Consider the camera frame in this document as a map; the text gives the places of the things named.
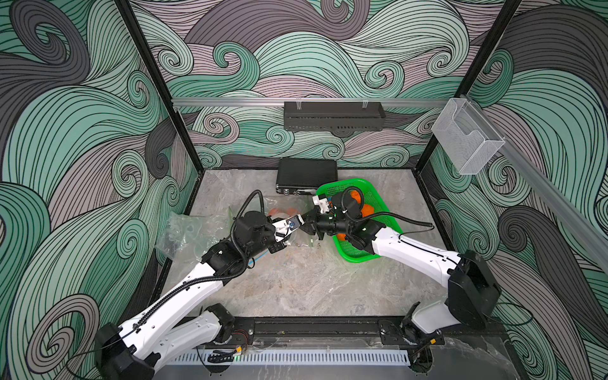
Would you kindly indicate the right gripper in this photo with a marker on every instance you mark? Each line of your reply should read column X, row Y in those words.
column 313, row 226

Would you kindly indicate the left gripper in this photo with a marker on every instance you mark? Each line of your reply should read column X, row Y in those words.
column 278, row 246

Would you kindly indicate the clear bag of oranges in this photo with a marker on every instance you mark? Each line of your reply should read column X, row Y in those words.
column 287, row 215

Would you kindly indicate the green printed zip-top bag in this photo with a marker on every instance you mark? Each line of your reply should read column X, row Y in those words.
column 185, row 238

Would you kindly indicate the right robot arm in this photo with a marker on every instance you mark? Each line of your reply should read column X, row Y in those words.
column 472, row 292

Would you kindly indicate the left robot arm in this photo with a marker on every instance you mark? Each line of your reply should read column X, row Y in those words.
column 141, row 346

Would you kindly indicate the black flat box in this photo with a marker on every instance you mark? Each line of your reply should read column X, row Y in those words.
column 303, row 176

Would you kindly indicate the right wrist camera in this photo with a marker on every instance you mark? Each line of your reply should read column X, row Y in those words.
column 323, row 204

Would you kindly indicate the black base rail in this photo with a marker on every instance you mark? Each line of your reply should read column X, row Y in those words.
column 263, row 331

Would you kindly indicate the black wall shelf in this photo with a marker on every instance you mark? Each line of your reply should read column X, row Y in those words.
column 341, row 119

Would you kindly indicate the white slotted cable duct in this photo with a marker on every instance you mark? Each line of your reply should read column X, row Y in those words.
column 301, row 357

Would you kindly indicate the aluminium wall rail back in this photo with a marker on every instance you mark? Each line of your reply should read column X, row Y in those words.
column 279, row 102

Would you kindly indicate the aluminium wall rail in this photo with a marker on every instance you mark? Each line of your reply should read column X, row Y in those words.
column 524, row 150
column 279, row 102

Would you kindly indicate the clear acrylic wall holder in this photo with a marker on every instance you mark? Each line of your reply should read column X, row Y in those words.
column 466, row 135

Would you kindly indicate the aluminium wall rail right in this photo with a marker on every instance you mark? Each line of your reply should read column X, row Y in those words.
column 524, row 150

